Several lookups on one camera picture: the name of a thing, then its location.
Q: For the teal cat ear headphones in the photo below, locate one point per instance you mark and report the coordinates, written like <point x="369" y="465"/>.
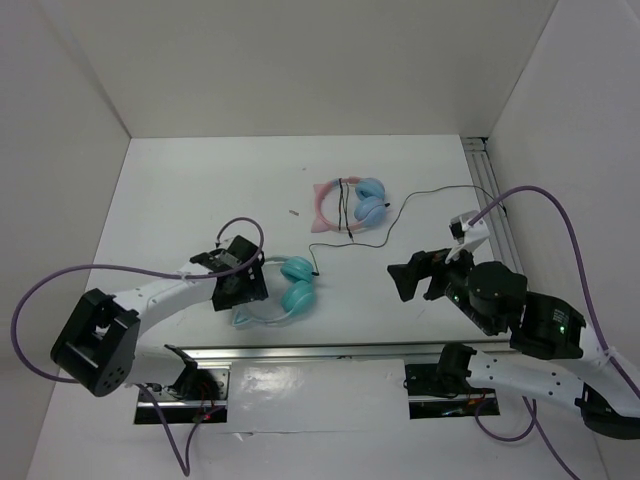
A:
<point x="297" y="300"/>

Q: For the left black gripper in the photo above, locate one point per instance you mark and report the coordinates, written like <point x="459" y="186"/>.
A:
<point x="254" y="289"/>

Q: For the right side aluminium rail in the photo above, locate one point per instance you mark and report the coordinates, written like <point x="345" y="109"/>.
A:
<point x="501" y="238"/>

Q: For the white front cover panel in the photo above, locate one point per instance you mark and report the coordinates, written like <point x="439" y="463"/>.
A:
<point x="319" y="396"/>

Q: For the pink blue cat headphones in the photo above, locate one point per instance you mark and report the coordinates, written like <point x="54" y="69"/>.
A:
<point x="361" y="203"/>

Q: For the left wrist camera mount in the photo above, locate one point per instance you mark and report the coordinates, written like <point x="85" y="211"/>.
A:
<point x="217" y="260"/>

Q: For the aluminium rail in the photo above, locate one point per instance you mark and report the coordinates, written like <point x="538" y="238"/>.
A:
<point x="501" y="238"/>
<point x="315" y="352"/>

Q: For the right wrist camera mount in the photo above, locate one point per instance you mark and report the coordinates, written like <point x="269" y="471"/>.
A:
<point x="468" y="236"/>

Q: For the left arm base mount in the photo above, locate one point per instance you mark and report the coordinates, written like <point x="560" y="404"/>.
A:
<point x="206" y="402"/>

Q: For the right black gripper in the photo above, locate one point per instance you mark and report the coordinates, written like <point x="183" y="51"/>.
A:
<point x="419" y="264"/>

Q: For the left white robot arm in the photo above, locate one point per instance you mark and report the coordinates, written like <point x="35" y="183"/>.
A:
<point x="98" y="346"/>

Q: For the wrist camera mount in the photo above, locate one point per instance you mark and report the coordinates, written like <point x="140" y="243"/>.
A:
<point x="468" y="236"/>
<point x="217" y="260"/>

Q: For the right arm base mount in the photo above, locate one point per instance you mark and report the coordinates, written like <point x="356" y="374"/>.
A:
<point x="432" y="397"/>

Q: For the front aluminium rail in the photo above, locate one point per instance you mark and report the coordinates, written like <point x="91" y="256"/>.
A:
<point x="315" y="352"/>

